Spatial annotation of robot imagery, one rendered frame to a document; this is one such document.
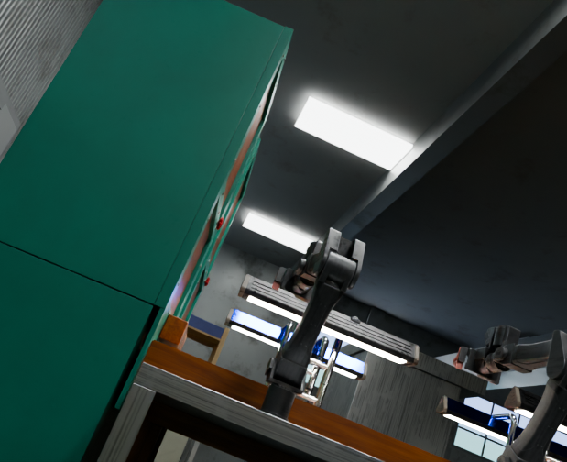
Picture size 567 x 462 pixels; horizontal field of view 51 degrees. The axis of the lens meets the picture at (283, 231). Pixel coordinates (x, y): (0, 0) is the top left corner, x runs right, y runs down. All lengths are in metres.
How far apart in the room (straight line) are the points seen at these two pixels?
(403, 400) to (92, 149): 5.53
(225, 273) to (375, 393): 5.57
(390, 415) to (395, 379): 0.39
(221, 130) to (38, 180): 0.51
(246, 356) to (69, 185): 9.83
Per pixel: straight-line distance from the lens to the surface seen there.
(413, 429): 6.82
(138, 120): 1.74
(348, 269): 1.30
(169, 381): 1.14
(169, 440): 7.22
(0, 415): 1.57
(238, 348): 11.34
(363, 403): 6.64
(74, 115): 1.76
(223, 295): 11.45
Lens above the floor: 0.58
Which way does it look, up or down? 21 degrees up
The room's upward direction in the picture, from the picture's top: 22 degrees clockwise
